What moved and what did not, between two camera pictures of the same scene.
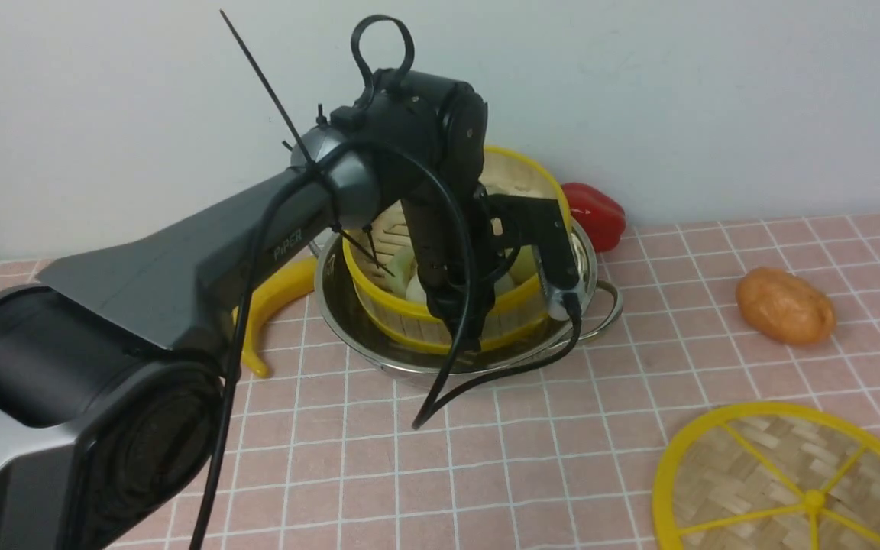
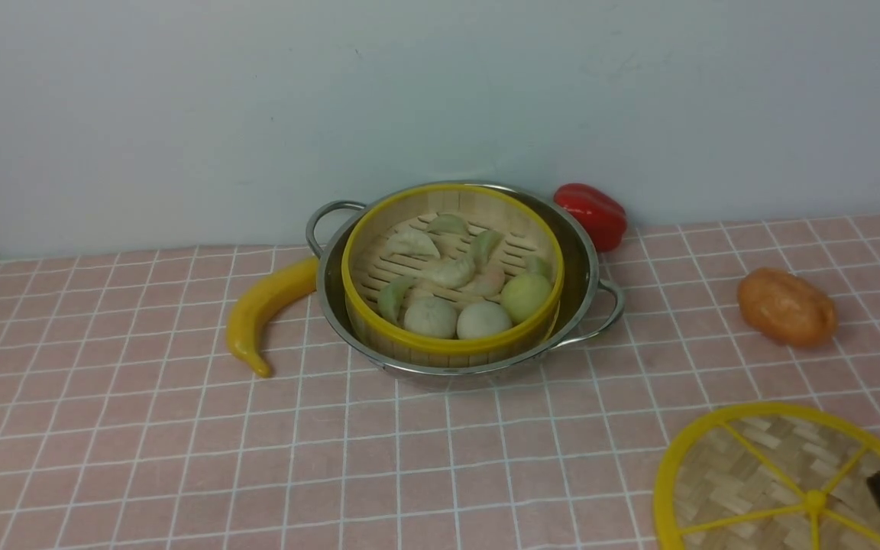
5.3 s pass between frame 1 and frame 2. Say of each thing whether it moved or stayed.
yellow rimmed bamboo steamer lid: stayed
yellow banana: stayed
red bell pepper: stayed
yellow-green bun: moved
